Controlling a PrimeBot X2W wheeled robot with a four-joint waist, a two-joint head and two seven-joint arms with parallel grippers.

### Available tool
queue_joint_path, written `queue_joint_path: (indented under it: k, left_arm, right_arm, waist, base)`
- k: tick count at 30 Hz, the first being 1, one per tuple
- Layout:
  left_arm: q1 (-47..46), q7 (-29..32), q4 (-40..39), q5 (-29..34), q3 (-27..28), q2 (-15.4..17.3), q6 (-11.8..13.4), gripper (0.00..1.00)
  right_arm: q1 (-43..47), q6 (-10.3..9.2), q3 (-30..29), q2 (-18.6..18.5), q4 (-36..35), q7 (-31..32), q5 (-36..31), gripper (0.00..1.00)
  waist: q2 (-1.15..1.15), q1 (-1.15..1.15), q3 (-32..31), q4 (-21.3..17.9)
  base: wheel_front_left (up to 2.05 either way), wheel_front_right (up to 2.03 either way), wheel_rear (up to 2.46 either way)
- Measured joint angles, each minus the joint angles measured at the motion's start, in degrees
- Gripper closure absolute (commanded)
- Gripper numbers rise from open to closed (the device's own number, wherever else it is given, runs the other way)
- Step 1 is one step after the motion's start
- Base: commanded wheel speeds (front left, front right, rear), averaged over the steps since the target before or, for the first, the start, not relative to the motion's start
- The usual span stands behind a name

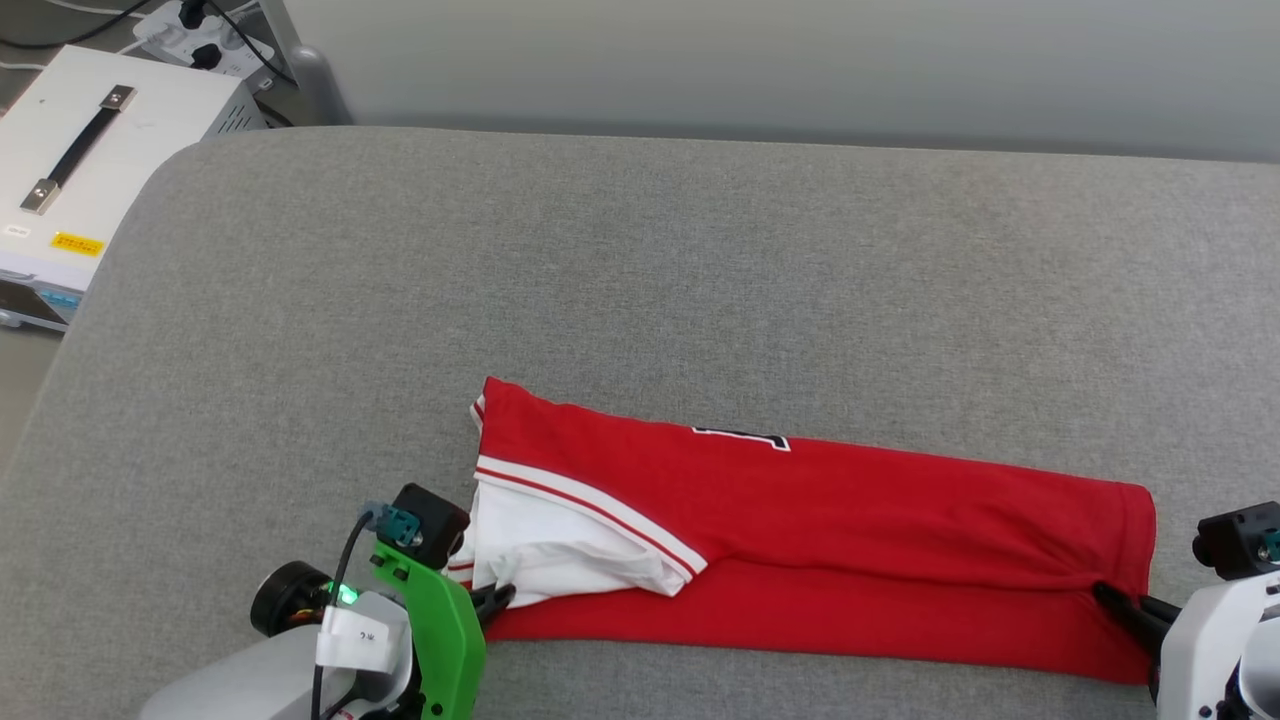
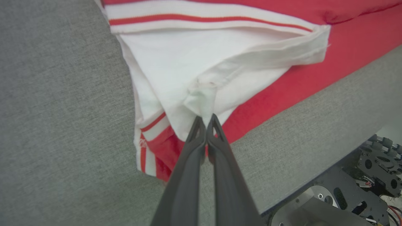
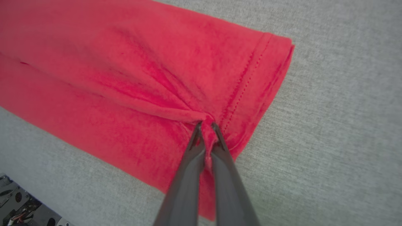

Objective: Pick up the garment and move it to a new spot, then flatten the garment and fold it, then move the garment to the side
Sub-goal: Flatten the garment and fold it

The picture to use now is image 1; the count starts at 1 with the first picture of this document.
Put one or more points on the white device box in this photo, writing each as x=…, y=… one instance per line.
x=150, y=130

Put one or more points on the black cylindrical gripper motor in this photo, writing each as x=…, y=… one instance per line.
x=285, y=598

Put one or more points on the yellow sticker label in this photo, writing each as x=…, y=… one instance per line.
x=77, y=244

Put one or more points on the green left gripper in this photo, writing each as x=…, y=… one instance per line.
x=450, y=630

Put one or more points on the white paper label tag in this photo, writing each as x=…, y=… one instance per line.
x=355, y=638

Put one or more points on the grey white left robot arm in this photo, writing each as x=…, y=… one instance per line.
x=250, y=680

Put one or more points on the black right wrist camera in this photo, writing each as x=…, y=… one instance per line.
x=1235, y=540

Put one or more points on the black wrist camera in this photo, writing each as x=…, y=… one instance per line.
x=435, y=520
x=1235, y=540

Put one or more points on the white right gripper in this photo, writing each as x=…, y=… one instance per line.
x=1200, y=650

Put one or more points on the grey rounded metal post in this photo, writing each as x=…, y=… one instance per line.
x=315, y=85

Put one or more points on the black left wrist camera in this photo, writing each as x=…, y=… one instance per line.
x=435, y=520

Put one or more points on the black power plug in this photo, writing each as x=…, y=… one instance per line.
x=192, y=12
x=205, y=57

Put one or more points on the red and white shirt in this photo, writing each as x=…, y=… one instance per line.
x=850, y=520

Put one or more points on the white power strip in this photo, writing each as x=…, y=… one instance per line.
x=160, y=32

